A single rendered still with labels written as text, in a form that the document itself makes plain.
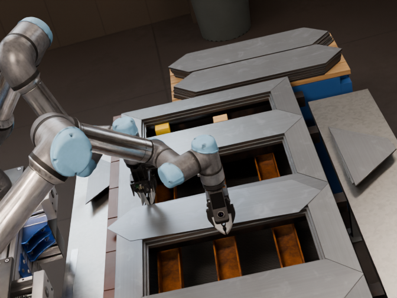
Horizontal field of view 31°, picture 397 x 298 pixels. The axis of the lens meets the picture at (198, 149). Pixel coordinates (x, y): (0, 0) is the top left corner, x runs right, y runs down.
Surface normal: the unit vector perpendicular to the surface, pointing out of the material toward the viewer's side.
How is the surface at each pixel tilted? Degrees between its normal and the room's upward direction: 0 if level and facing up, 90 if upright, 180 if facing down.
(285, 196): 0
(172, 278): 0
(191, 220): 0
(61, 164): 87
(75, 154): 87
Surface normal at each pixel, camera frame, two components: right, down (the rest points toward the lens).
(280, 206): -0.21, -0.81
